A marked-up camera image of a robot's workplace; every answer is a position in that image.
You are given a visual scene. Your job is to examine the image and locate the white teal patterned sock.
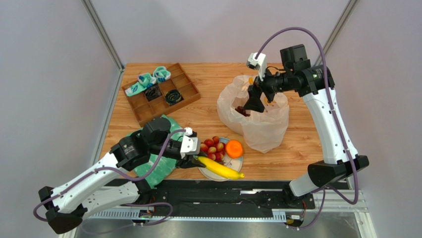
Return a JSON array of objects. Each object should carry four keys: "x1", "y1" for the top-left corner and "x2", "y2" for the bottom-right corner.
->
[{"x1": 125, "y1": 73, "x2": 157, "y2": 97}]

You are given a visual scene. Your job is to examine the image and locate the cream and blue ceramic plate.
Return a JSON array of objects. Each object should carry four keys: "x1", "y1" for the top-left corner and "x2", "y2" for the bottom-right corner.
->
[{"x1": 199, "y1": 154, "x2": 243, "y2": 181}]

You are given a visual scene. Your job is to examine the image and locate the dark patterned folded sock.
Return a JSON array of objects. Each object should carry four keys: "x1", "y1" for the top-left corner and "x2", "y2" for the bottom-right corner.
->
[{"x1": 144, "y1": 85, "x2": 162, "y2": 102}]

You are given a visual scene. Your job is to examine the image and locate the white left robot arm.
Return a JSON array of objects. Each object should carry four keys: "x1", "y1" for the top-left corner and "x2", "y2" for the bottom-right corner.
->
[{"x1": 38, "y1": 116, "x2": 202, "y2": 234}]

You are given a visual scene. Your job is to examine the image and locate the red fake fruit bunch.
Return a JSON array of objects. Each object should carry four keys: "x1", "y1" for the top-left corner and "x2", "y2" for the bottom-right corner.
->
[{"x1": 200, "y1": 136, "x2": 228, "y2": 164}]

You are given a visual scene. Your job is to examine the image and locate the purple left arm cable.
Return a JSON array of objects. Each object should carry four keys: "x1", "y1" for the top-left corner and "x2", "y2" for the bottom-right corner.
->
[{"x1": 33, "y1": 128, "x2": 194, "y2": 227}]

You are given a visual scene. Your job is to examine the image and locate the translucent white plastic bag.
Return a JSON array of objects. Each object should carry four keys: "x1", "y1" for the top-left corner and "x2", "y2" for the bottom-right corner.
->
[{"x1": 217, "y1": 75, "x2": 289, "y2": 153}]

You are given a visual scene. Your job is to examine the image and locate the wooden compartment tray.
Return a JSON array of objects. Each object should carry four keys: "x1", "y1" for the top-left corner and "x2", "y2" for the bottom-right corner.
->
[{"x1": 124, "y1": 63, "x2": 201, "y2": 126}]

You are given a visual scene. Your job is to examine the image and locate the teal white rolled sock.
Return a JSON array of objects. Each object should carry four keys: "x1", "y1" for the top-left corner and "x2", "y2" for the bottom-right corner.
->
[{"x1": 153, "y1": 66, "x2": 171, "y2": 83}]

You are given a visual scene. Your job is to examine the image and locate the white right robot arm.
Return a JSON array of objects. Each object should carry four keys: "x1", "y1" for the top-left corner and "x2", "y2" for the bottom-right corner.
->
[{"x1": 244, "y1": 45, "x2": 369, "y2": 199}]

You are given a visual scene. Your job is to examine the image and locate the dark fake grape bunch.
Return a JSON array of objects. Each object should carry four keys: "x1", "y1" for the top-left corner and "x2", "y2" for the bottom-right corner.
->
[{"x1": 235, "y1": 106, "x2": 250, "y2": 117}]

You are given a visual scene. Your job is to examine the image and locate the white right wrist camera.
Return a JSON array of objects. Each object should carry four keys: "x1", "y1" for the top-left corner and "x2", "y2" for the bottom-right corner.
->
[{"x1": 246, "y1": 53, "x2": 267, "y2": 81}]

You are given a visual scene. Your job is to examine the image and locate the aluminium frame rail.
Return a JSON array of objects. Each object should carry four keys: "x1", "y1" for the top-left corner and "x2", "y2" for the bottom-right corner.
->
[{"x1": 81, "y1": 0, "x2": 125, "y2": 72}]

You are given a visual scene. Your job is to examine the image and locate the yellow fake banana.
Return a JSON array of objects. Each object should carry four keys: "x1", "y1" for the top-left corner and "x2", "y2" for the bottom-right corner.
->
[{"x1": 197, "y1": 156, "x2": 245, "y2": 180}]

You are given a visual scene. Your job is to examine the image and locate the orange fake tangerine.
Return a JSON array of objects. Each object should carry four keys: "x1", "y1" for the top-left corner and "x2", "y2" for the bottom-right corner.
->
[{"x1": 225, "y1": 140, "x2": 244, "y2": 159}]

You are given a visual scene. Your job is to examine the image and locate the green white cloth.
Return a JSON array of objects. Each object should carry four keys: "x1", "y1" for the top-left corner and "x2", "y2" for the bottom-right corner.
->
[{"x1": 133, "y1": 115, "x2": 183, "y2": 190}]

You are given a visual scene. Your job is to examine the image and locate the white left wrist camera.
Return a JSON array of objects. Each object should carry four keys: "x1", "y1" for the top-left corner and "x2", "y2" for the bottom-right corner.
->
[{"x1": 180, "y1": 127, "x2": 201, "y2": 158}]

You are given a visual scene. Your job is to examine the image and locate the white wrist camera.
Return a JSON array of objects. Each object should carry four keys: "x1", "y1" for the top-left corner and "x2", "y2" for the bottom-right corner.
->
[
  {"x1": 246, "y1": 53, "x2": 267, "y2": 81},
  {"x1": 180, "y1": 127, "x2": 201, "y2": 158}
]

